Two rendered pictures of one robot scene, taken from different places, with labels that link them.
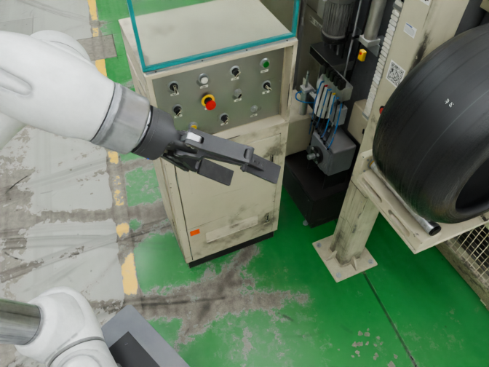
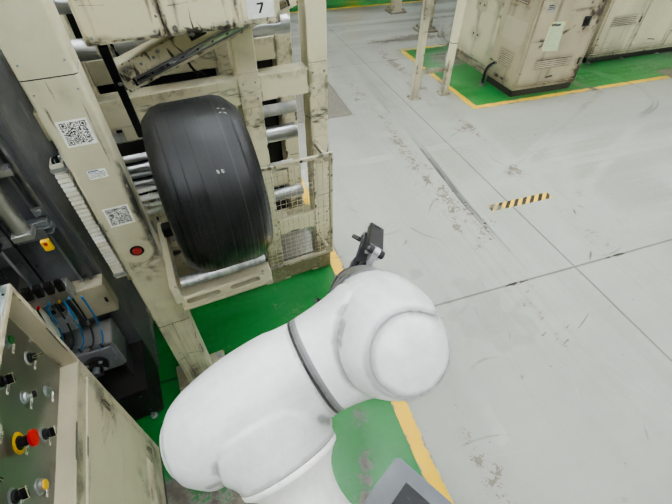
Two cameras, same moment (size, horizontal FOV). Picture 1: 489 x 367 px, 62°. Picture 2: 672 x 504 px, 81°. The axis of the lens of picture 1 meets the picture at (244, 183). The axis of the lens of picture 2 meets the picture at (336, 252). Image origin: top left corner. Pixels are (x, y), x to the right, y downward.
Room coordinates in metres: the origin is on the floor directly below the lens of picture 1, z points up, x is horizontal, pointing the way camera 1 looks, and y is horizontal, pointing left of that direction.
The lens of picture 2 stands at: (0.48, 0.47, 2.03)
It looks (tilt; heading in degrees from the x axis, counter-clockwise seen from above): 45 degrees down; 269
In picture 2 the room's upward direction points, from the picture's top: straight up
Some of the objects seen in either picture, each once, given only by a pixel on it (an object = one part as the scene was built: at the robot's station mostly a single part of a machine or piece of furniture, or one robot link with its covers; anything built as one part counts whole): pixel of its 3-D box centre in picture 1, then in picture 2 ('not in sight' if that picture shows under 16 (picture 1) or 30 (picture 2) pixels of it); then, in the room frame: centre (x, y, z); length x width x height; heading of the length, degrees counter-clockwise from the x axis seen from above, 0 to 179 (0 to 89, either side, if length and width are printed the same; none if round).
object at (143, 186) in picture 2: not in sight; (137, 180); (1.32, -0.95, 1.05); 0.20 x 0.15 x 0.30; 24
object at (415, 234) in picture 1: (396, 204); (225, 280); (0.91, -0.56, 0.83); 0.36 x 0.09 x 0.06; 24
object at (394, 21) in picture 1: (386, 66); (94, 223); (1.26, -0.51, 1.19); 0.05 x 0.04 x 0.48; 114
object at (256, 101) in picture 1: (214, 154); (47, 497); (1.37, 0.14, 0.63); 0.56 x 0.41 x 1.27; 114
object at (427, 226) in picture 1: (402, 194); (223, 269); (0.90, -0.56, 0.90); 0.35 x 0.05 x 0.05; 24
